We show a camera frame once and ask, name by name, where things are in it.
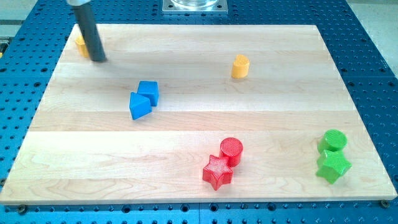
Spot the right board clamp screw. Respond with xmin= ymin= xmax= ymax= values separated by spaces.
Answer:
xmin=379 ymin=200 xmax=390 ymax=208

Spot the green cylinder block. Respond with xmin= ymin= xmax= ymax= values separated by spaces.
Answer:
xmin=317 ymin=129 xmax=348 ymax=153

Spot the blue triangle block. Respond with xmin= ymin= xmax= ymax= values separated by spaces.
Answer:
xmin=129 ymin=92 xmax=152 ymax=120

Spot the yellow half-cylinder block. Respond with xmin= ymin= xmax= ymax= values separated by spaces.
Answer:
xmin=231 ymin=54 xmax=250 ymax=79

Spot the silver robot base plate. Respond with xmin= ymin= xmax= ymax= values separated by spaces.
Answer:
xmin=162 ymin=0 xmax=228 ymax=14

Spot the left board clamp screw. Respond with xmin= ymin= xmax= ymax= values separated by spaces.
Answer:
xmin=16 ymin=205 xmax=27 ymax=215

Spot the red star block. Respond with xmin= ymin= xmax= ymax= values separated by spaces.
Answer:
xmin=202 ymin=155 xmax=233 ymax=190

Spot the green star block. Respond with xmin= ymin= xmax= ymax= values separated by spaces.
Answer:
xmin=315 ymin=150 xmax=352 ymax=184

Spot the blue cube block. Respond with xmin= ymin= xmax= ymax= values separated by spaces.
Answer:
xmin=137 ymin=80 xmax=159 ymax=106

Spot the board clamp screw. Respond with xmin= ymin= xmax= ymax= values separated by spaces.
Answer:
xmin=379 ymin=200 xmax=390 ymax=208
xmin=16 ymin=205 xmax=27 ymax=215

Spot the light wooden board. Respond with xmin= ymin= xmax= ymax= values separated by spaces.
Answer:
xmin=1 ymin=24 xmax=397 ymax=205

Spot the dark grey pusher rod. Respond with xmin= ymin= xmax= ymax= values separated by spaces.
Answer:
xmin=72 ymin=2 xmax=106 ymax=62

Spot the yellow block behind rod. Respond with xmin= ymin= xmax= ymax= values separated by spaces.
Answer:
xmin=75 ymin=35 xmax=90 ymax=58

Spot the red cylinder block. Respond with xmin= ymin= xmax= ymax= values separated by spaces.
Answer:
xmin=219 ymin=138 xmax=243 ymax=167

